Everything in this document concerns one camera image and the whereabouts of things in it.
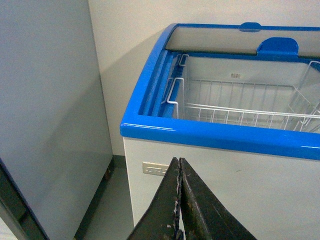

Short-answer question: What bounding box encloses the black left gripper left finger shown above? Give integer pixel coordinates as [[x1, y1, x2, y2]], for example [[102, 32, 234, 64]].
[[128, 157, 183, 240]]

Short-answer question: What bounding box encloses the white wire freezer basket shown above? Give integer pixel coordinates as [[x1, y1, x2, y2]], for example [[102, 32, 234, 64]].
[[160, 54, 320, 133]]

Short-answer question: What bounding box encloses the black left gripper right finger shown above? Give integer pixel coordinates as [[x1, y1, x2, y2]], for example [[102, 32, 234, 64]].
[[179, 158, 256, 240]]

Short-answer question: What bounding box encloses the grey cabinet beside freezer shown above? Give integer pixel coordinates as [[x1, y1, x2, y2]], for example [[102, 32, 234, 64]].
[[0, 0, 113, 240]]

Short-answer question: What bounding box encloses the silver brand logo plate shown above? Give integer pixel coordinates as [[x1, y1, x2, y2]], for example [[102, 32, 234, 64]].
[[142, 162, 169, 176]]

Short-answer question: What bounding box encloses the white blue chest freezer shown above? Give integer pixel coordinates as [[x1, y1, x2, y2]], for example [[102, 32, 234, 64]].
[[120, 23, 320, 240]]

